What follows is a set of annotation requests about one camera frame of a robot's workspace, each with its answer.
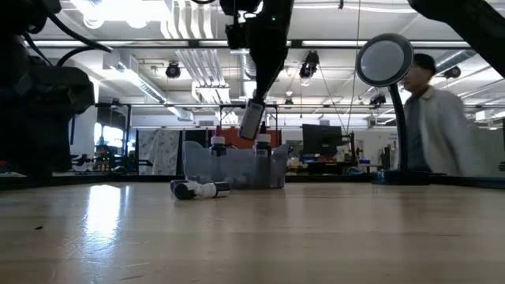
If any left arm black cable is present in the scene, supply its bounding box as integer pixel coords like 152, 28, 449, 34
22, 10, 114, 69

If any orange partition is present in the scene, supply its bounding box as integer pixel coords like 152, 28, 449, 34
220, 127, 282, 150

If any black gooseneck desk lamp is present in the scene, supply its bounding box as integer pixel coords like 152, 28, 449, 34
355, 32, 432, 187

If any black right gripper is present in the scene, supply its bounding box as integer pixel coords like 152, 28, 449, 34
248, 0, 295, 103

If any small dark food coloring bottle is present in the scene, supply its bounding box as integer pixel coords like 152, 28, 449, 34
173, 181, 232, 201

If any patterned white cloth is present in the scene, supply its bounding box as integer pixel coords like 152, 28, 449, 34
136, 129, 181, 176

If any grey translucent plastic bin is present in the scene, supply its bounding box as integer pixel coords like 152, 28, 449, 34
181, 140, 292, 190

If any person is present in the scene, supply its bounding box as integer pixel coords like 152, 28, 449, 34
399, 52, 491, 178

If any black computer monitor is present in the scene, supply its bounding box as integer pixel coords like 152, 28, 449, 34
301, 123, 344, 157

